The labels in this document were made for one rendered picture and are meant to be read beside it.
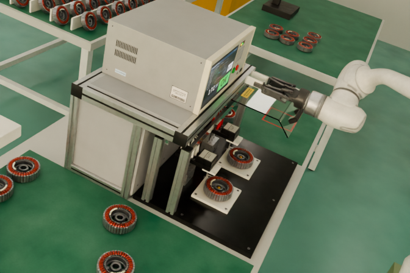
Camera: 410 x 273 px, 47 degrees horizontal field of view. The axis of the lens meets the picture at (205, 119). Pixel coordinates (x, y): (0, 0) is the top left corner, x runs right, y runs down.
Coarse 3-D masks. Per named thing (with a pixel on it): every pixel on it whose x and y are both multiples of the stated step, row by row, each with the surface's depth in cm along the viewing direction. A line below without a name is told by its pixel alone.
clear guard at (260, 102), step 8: (256, 88) 196; (240, 96) 187; (256, 96) 190; (264, 96) 191; (248, 104) 183; (256, 104) 184; (264, 104) 186; (272, 104) 187; (280, 104) 189; (288, 104) 190; (264, 112) 180; (272, 112) 182; (280, 112) 183; (288, 112) 187; (280, 120) 179; (288, 120) 185; (288, 128) 182; (288, 136) 180
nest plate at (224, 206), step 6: (204, 180) 183; (198, 186) 179; (198, 192) 176; (234, 192) 181; (240, 192) 182; (198, 198) 174; (204, 198) 174; (210, 198) 175; (234, 198) 178; (210, 204) 173; (216, 204) 173; (222, 204) 174; (228, 204) 174; (222, 210) 172; (228, 210) 172
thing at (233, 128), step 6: (216, 126) 196; (222, 126) 197; (228, 126) 193; (234, 126) 194; (210, 132) 195; (216, 132) 193; (222, 132) 192; (228, 132) 191; (234, 132) 191; (210, 138) 197; (228, 138) 192; (234, 138) 192; (240, 138) 195
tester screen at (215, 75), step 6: (228, 54) 162; (234, 54) 170; (222, 60) 158; (228, 60) 165; (216, 66) 154; (222, 66) 161; (210, 72) 151; (216, 72) 157; (222, 72) 164; (228, 72) 172; (210, 78) 154; (216, 78) 160; (210, 84) 157; (216, 84) 163; (204, 96) 156
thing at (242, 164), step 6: (234, 150) 199; (240, 150) 200; (246, 150) 200; (228, 156) 195; (234, 156) 195; (246, 156) 199; (252, 156) 197; (234, 162) 193; (240, 162) 192; (246, 162) 193; (252, 162) 195; (240, 168) 194; (246, 168) 195
